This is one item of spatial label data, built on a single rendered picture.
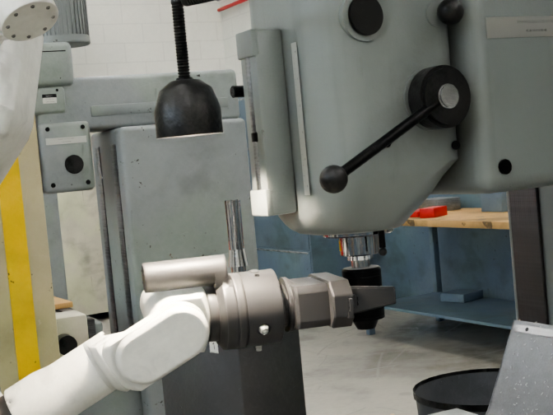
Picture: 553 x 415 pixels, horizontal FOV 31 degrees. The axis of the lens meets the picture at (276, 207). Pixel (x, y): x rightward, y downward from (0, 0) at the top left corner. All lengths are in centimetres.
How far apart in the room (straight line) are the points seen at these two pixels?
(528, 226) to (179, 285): 59
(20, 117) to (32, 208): 165
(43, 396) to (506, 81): 63
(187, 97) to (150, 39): 982
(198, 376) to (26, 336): 131
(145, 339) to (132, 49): 971
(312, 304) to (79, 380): 28
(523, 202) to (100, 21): 936
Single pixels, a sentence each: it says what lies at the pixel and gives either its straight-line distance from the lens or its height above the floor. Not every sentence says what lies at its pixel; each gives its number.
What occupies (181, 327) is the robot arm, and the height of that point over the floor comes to 123.
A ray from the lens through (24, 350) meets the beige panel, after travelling 286.
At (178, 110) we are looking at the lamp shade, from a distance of 106.
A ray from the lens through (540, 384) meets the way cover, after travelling 151.
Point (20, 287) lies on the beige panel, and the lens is 284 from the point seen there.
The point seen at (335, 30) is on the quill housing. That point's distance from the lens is 112.
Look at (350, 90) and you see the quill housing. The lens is 111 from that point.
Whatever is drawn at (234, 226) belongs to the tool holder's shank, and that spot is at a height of 131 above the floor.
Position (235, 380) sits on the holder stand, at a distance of 152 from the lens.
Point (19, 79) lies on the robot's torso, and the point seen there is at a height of 152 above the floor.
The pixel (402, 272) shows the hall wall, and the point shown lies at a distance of 857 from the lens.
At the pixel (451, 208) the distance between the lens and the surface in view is 751.
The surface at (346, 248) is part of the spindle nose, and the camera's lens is 121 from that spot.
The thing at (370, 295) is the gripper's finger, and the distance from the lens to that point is 120.
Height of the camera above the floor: 141
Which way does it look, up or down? 3 degrees down
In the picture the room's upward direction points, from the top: 5 degrees counter-clockwise
